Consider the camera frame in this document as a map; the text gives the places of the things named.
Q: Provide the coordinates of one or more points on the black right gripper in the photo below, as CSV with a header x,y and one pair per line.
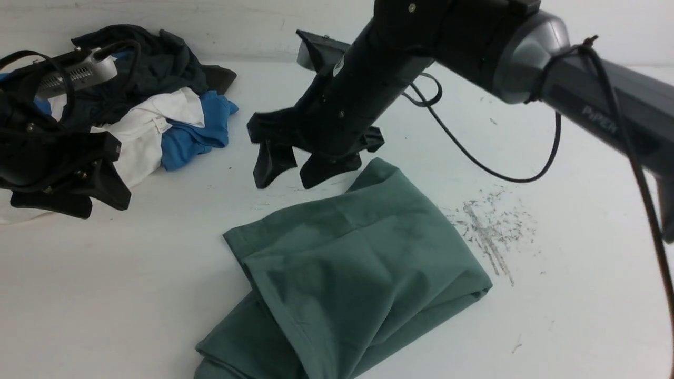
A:
x,y
317,123

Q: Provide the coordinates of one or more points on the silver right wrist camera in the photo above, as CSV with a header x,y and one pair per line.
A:
x,y
319,51

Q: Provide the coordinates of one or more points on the green long-sleeve top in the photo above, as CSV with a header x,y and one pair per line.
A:
x,y
339,285

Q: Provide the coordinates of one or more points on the white shirt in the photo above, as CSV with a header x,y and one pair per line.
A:
x,y
140,131

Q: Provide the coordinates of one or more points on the dark grey shirt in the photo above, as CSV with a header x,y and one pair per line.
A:
x,y
164,64

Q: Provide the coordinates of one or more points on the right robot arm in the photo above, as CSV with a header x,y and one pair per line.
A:
x,y
511,49

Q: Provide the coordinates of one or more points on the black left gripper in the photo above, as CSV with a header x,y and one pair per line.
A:
x,y
42,169

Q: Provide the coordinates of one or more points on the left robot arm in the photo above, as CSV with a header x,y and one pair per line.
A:
x,y
22,115

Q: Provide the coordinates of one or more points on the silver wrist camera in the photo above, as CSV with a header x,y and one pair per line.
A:
x,y
319,51
84,67

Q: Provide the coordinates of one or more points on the blue shirt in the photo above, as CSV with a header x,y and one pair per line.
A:
x,y
180,144

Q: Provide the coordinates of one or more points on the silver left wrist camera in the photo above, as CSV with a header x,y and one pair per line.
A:
x,y
84,67

